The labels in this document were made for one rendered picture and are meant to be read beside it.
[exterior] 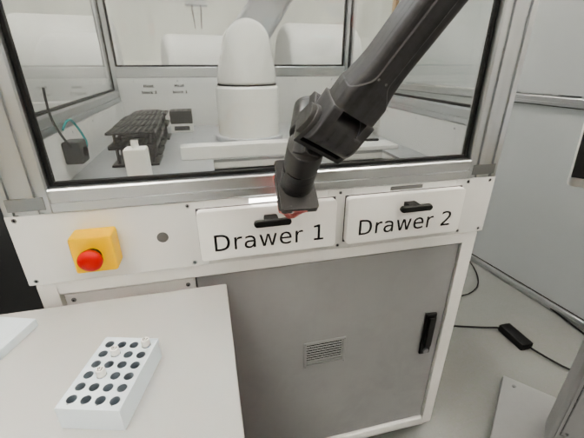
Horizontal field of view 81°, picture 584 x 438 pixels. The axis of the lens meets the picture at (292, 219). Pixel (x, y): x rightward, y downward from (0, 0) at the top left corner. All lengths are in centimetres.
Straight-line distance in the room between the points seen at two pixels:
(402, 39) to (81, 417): 60
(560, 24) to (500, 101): 133
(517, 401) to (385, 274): 91
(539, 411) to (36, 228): 164
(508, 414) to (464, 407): 14
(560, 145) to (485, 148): 126
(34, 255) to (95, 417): 36
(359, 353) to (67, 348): 72
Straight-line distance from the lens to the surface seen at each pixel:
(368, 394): 122
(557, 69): 218
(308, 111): 47
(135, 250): 75
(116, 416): 55
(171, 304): 73
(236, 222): 70
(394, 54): 44
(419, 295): 102
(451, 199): 88
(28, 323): 78
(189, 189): 69
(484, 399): 168
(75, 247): 72
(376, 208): 78
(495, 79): 89
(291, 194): 58
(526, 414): 166
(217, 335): 65
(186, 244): 74
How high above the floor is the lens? 119
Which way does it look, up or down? 25 degrees down
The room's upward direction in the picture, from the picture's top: straight up
